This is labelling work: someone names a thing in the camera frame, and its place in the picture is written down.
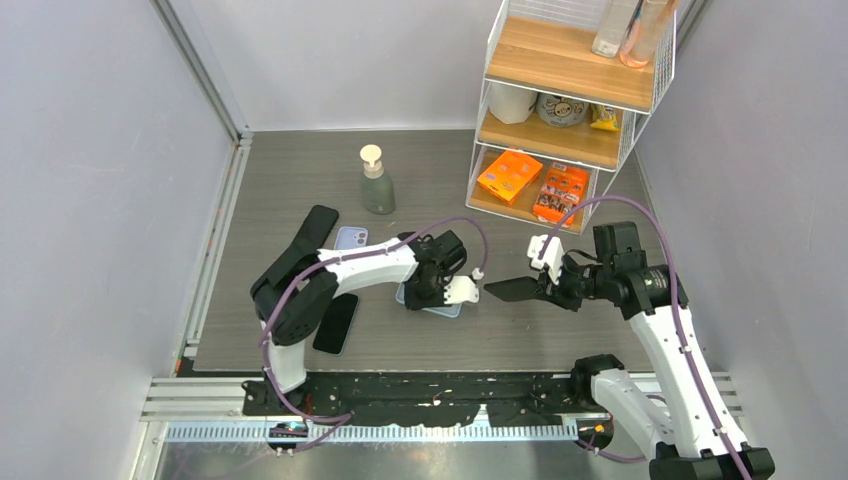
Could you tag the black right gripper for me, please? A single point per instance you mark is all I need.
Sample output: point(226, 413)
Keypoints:
point(557, 294)

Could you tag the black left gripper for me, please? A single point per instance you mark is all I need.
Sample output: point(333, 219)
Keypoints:
point(414, 302)

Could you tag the bare black phone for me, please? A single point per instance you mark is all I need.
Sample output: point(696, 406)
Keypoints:
point(332, 333)

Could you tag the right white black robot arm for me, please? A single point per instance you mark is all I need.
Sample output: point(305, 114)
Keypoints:
point(692, 434)

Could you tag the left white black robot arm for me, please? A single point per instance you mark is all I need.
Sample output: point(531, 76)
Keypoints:
point(295, 293)

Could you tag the green soap pump bottle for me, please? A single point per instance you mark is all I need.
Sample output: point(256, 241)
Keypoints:
point(376, 185)

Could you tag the orange razor box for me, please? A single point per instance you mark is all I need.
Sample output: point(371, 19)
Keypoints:
point(564, 186)

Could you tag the orange yellow sponge box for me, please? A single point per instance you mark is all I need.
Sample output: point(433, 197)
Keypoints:
point(508, 175)

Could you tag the printed ceramic mug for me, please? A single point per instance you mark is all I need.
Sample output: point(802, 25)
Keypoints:
point(558, 111)

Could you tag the white cup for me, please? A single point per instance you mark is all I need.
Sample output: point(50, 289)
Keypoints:
point(511, 105)

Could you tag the yellow snack packet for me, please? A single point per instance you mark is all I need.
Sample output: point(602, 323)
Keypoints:
point(604, 118)

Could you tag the clear glass bottle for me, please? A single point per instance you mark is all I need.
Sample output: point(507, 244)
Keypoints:
point(614, 26)

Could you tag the pink tinted glass bottle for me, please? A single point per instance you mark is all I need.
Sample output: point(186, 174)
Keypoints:
point(645, 33)

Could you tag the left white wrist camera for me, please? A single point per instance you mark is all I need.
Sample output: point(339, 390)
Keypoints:
point(463, 288)

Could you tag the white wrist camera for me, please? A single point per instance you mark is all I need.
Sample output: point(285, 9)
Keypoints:
point(463, 288)
point(546, 256)

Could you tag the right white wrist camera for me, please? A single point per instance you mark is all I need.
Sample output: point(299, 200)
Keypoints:
point(546, 256)

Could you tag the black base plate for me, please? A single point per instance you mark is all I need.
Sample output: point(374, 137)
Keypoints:
point(431, 399)

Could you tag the white wire wooden shelf rack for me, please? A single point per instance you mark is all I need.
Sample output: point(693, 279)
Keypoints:
point(545, 47)

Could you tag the aluminium frame rail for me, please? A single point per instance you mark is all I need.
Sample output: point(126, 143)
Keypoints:
point(184, 27)

